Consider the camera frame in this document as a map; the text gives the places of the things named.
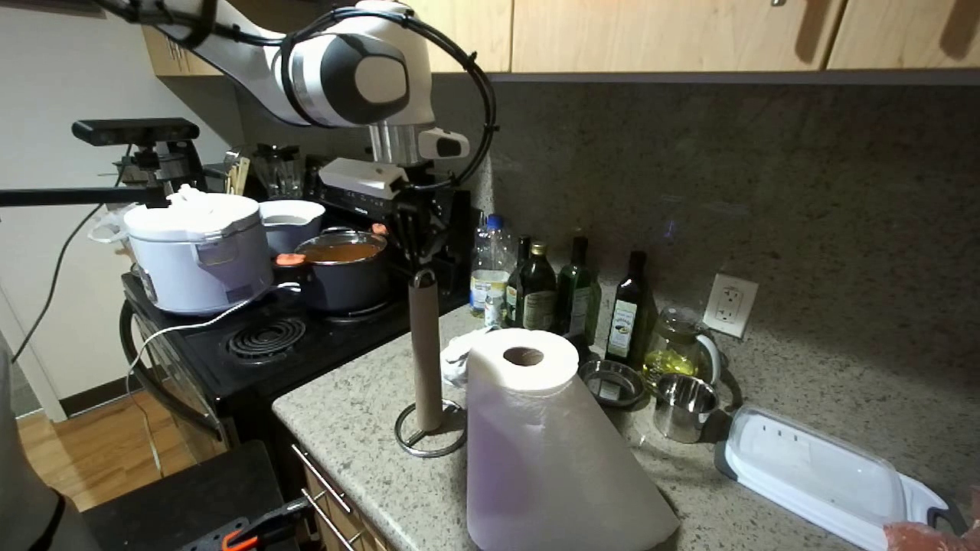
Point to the plastic oil bottle blue cap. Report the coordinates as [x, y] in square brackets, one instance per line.
[490, 264]

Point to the green glass bottle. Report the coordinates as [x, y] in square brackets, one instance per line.
[581, 296]

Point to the dark wine bottle white label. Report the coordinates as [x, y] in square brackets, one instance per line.
[630, 316]

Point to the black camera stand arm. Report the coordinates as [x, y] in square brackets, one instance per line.
[80, 194]

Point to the steel cup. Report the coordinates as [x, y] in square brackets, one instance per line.
[685, 409]

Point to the white plastic tray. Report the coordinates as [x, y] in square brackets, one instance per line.
[817, 477]

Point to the orange black clamp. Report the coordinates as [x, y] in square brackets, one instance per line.
[260, 531]

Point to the wooden upper cabinets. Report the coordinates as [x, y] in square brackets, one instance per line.
[663, 35]

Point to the white wall outlet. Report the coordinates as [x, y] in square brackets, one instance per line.
[730, 307]

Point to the olive oil bottle gold cap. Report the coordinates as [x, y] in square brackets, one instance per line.
[538, 296]

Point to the small steel bowl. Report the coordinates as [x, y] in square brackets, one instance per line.
[613, 386]

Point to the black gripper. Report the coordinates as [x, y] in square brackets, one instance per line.
[424, 213]

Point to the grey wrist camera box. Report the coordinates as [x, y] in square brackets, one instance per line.
[362, 176]

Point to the white paper towel roll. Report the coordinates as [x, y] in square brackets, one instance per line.
[552, 460]

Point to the black robot cart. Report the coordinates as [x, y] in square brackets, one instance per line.
[185, 500]

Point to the black bar camera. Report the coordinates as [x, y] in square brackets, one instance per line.
[133, 129]

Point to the wooden lower cabinet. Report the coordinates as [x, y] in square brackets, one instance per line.
[337, 509]

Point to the dark glass jar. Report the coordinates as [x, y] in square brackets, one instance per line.
[277, 170]

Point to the small spice jar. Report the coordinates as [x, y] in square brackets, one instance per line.
[494, 313]

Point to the white rice cooker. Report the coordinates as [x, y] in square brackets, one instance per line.
[195, 256]

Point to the brown cardboard tube core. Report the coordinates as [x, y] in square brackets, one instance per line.
[426, 356]

